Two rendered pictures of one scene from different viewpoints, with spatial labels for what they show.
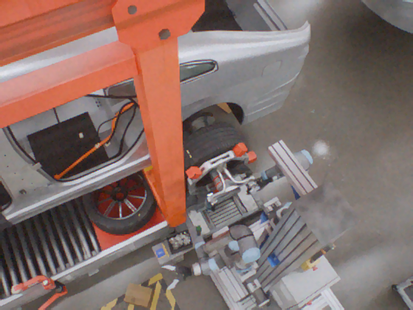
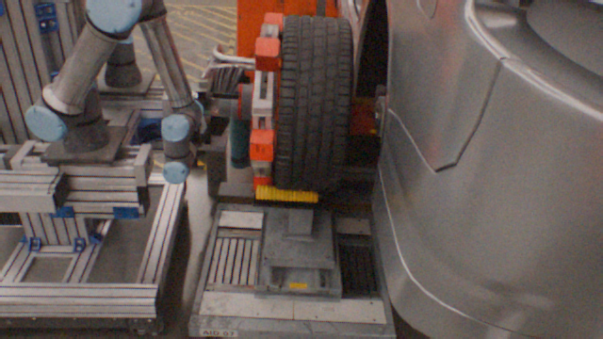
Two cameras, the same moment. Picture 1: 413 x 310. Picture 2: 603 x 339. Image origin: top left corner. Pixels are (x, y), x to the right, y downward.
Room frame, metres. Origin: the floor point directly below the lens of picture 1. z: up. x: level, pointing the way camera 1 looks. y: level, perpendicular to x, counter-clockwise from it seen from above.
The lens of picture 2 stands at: (2.25, -1.52, 1.66)
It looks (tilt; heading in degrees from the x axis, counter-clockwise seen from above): 34 degrees down; 118
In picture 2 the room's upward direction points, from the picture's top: 5 degrees clockwise
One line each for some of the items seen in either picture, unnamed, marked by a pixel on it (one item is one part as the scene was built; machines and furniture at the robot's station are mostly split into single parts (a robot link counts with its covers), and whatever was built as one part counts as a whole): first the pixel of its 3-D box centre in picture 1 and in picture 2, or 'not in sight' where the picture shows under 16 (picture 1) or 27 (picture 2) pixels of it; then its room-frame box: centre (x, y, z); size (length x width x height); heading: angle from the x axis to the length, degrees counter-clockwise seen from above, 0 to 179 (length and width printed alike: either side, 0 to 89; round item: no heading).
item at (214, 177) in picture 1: (222, 180); (248, 101); (1.29, -0.16, 0.85); 0.21 x 0.14 x 0.14; 30
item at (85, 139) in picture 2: not in sight; (84, 127); (1.00, -0.68, 0.87); 0.15 x 0.15 x 0.10
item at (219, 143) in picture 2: (178, 244); (214, 126); (0.83, 0.18, 0.44); 0.43 x 0.17 x 0.03; 120
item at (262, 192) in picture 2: not in sight; (286, 193); (1.49, -0.18, 0.51); 0.29 x 0.06 x 0.06; 30
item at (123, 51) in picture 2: (235, 245); (116, 41); (0.72, -0.27, 0.98); 0.13 x 0.12 x 0.14; 19
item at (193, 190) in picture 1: (217, 173); (266, 103); (1.35, -0.13, 0.85); 0.54 x 0.07 x 0.54; 120
